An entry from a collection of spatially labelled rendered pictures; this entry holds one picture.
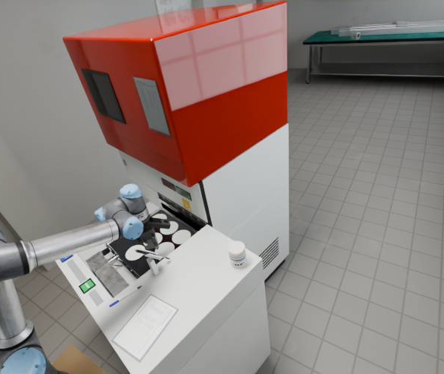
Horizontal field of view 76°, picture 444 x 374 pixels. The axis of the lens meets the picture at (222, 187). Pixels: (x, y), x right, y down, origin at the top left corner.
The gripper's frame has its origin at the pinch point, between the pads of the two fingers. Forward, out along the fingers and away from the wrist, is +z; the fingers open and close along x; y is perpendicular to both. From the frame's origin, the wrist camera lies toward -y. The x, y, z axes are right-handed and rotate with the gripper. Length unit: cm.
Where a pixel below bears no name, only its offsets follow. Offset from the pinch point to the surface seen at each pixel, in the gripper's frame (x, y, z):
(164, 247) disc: -6.3, -1.9, 8.1
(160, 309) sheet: 31.4, 4.2, 1.3
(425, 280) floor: 22, -166, 98
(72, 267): -8.3, 40.8, 2.5
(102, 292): 12.5, 26.7, 2.1
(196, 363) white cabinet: 45, -2, 23
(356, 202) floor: -68, -181, 98
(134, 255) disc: -7.9, 13.1, 8.1
